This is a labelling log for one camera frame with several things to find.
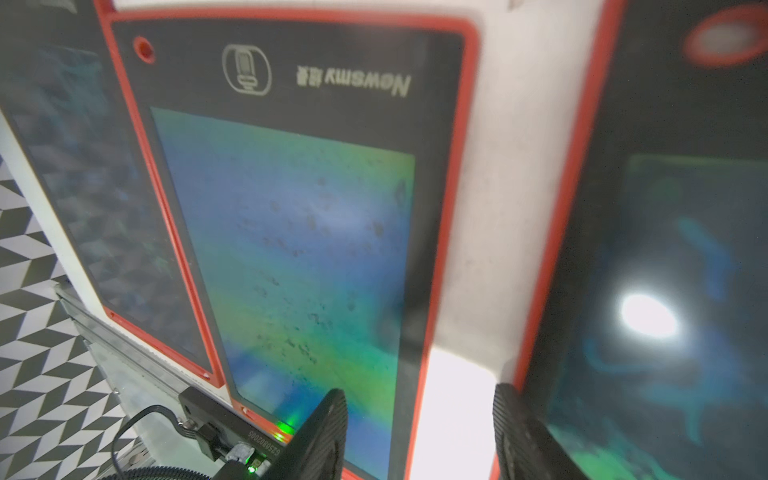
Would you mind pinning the red writing tablet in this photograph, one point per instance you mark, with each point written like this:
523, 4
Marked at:
645, 348
307, 161
62, 100

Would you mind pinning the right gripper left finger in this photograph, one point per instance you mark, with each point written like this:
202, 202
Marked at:
317, 450

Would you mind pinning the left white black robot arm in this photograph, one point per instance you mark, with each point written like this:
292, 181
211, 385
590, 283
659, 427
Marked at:
184, 450

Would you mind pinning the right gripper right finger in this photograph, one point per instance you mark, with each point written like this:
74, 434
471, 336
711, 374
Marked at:
525, 449

